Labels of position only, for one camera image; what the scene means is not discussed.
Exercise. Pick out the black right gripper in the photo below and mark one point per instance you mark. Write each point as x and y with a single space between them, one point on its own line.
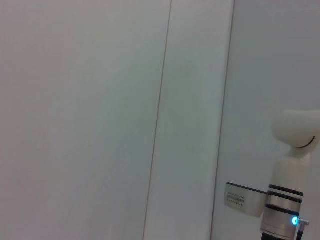
277 237

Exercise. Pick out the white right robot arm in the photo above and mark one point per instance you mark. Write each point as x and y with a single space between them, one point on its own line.
290 175

